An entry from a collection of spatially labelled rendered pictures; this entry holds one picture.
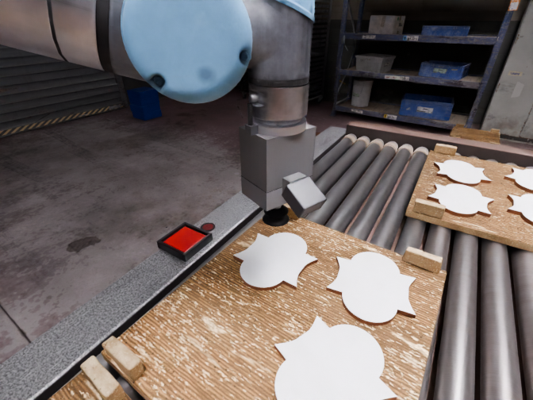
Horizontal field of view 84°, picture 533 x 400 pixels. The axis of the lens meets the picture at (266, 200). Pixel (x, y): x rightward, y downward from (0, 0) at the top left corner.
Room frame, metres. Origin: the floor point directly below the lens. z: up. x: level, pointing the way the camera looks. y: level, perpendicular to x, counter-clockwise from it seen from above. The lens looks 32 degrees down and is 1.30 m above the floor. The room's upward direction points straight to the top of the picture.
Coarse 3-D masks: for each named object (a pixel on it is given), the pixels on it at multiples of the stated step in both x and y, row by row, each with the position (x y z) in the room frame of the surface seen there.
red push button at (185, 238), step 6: (186, 228) 0.49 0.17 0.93; (174, 234) 0.47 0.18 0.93; (180, 234) 0.47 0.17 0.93; (186, 234) 0.47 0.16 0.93; (192, 234) 0.47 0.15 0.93; (198, 234) 0.47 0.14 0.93; (168, 240) 0.45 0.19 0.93; (174, 240) 0.45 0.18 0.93; (180, 240) 0.45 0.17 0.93; (186, 240) 0.45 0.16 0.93; (192, 240) 0.45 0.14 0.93; (198, 240) 0.45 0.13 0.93; (174, 246) 0.43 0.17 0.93; (180, 246) 0.43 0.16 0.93; (186, 246) 0.43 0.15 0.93; (192, 246) 0.43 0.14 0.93
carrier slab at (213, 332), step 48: (240, 240) 0.44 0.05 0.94; (336, 240) 0.44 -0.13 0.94; (192, 288) 0.32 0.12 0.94; (240, 288) 0.32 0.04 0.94; (288, 288) 0.32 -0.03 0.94; (432, 288) 0.32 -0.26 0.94; (144, 336) 0.24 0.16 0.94; (192, 336) 0.24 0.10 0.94; (240, 336) 0.24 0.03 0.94; (288, 336) 0.24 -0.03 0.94; (384, 336) 0.24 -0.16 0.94; (432, 336) 0.24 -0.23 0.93; (144, 384) 0.18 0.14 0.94; (192, 384) 0.18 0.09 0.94; (240, 384) 0.18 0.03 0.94
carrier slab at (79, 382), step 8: (80, 376) 0.19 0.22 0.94; (72, 384) 0.18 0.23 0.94; (80, 384) 0.18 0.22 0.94; (88, 384) 0.18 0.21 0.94; (56, 392) 0.17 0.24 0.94; (64, 392) 0.17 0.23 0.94; (72, 392) 0.17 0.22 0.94; (80, 392) 0.17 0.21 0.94; (88, 392) 0.17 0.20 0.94; (96, 392) 0.17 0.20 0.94
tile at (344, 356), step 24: (312, 336) 0.24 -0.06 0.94; (336, 336) 0.24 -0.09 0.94; (360, 336) 0.24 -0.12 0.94; (288, 360) 0.20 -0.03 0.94; (312, 360) 0.20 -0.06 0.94; (336, 360) 0.20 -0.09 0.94; (360, 360) 0.20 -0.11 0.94; (288, 384) 0.18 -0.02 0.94; (312, 384) 0.18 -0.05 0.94; (336, 384) 0.18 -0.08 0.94; (360, 384) 0.18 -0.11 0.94; (384, 384) 0.18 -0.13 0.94
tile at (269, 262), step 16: (256, 240) 0.43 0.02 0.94; (272, 240) 0.43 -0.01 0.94; (288, 240) 0.43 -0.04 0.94; (304, 240) 0.43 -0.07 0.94; (240, 256) 0.39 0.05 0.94; (256, 256) 0.39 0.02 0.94; (272, 256) 0.39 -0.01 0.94; (288, 256) 0.39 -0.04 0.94; (304, 256) 0.39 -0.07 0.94; (240, 272) 0.35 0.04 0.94; (256, 272) 0.35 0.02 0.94; (272, 272) 0.35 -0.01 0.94; (288, 272) 0.35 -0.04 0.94; (256, 288) 0.32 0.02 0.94; (272, 288) 0.32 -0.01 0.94
